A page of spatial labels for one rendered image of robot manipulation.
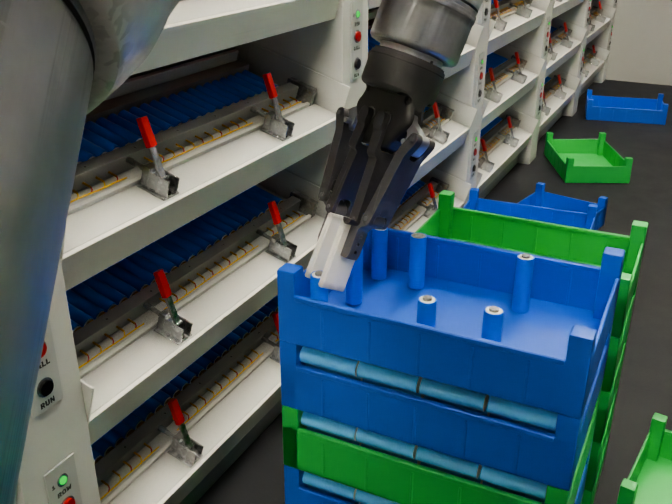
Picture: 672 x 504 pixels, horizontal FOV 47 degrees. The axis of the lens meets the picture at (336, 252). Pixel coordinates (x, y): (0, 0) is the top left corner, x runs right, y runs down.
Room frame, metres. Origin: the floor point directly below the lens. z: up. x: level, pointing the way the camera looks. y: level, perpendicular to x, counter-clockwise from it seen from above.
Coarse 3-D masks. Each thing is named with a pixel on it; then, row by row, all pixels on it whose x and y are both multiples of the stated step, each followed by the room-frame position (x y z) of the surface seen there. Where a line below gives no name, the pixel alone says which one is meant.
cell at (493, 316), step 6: (492, 306) 0.62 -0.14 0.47; (486, 312) 0.61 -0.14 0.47; (492, 312) 0.61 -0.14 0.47; (498, 312) 0.61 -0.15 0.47; (486, 318) 0.61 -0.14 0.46; (492, 318) 0.61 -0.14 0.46; (498, 318) 0.61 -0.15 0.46; (486, 324) 0.61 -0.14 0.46; (492, 324) 0.61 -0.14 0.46; (498, 324) 0.61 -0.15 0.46; (486, 330) 0.61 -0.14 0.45; (492, 330) 0.61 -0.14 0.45; (498, 330) 0.61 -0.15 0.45; (486, 336) 0.61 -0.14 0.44; (492, 336) 0.61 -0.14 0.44; (498, 336) 0.61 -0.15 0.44
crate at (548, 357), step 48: (432, 240) 0.81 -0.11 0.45; (288, 288) 0.67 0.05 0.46; (384, 288) 0.78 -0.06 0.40; (432, 288) 0.78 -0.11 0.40; (480, 288) 0.78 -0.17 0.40; (576, 288) 0.74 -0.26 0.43; (288, 336) 0.67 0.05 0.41; (336, 336) 0.64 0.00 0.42; (384, 336) 0.62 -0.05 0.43; (432, 336) 0.60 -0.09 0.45; (480, 336) 0.67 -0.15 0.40; (528, 336) 0.67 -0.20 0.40; (576, 336) 0.55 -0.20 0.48; (480, 384) 0.58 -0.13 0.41; (528, 384) 0.56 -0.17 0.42; (576, 384) 0.54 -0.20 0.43
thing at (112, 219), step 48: (144, 96) 1.03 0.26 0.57; (192, 96) 1.08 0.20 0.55; (240, 96) 1.13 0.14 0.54; (288, 96) 1.19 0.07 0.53; (336, 96) 1.21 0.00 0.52; (96, 144) 0.88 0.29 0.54; (144, 144) 0.90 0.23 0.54; (192, 144) 0.96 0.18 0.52; (240, 144) 1.01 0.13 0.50; (288, 144) 1.06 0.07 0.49; (96, 192) 0.80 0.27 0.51; (144, 192) 0.83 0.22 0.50; (192, 192) 0.86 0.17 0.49; (240, 192) 0.97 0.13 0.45; (96, 240) 0.71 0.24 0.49; (144, 240) 0.79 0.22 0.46
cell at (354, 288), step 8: (360, 256) 0.74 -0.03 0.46; (360, 264) 0.74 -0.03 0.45; (352, 272) 0.74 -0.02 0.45; (360, 272) 0.74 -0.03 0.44; (352, 280) 0.74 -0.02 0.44; (360, 280) 0.74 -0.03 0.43; (352, 288) 0.74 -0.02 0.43; (360, 288) 0.74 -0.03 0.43; (352, 296) 0.74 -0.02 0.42; (360, 296) 0.74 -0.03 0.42; (352, 304) 0.74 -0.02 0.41
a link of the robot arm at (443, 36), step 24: (384, 0) 0.74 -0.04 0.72; (408, 0) 0.72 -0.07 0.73; (432, 0) 0.71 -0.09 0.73; (456, 0) 0.72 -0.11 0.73; (384, 24) 0.73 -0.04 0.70; (408, 24) 0.71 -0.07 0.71; (432, 24) 0.71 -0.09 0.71; (456, 24) 0.72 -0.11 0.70; (408, 48) 0.72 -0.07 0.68; (432, 48) 0.71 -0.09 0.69; (456, 48) 0.72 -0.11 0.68
